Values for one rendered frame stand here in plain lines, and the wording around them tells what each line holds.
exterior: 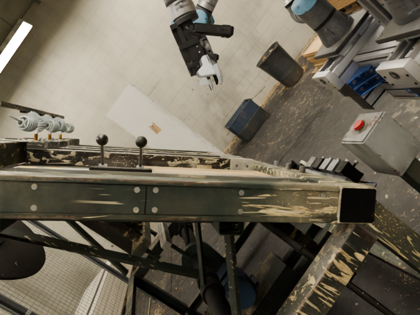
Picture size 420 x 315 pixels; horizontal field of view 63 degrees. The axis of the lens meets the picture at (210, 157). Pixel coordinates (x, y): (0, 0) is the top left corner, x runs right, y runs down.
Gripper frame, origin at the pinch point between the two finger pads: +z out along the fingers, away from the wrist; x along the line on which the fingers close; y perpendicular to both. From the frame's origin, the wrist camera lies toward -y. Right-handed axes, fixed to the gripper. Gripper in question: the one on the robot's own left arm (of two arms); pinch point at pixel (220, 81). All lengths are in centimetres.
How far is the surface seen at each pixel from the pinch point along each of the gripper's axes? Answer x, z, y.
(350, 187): 10.1, 42.7, -21.4
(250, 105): -454, 68, -81
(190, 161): -63, 31, 22
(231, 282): 7, 57, 22
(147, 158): -61, 20, 40
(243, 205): 13.7, 32.6, 9.3
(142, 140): -5.7, 6.5, 29.3
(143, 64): -555, -71, 54
